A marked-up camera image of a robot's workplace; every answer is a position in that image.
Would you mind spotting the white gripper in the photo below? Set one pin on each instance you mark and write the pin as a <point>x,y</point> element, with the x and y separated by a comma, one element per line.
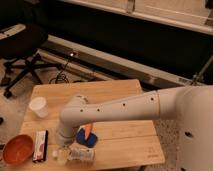
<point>63,141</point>

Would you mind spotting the wooden table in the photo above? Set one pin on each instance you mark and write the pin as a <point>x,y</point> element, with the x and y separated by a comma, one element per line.
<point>120,144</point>

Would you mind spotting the black office chair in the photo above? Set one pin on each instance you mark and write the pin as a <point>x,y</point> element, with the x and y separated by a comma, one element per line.
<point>18,46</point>

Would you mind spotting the orange ceramic bowl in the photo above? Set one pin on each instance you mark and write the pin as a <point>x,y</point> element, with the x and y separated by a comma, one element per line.
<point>18,149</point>

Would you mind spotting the clear plastic water bottle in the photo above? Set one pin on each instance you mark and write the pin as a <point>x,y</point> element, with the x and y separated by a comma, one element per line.
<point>63,155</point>

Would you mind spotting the orange toy carrot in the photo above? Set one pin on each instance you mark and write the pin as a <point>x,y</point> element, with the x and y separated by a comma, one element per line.
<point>88,130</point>

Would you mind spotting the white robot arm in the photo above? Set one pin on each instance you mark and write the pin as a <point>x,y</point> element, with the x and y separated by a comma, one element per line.
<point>192,106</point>

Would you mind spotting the white plastic cup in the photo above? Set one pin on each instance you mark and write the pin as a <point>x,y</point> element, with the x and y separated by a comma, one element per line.
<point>38,106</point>

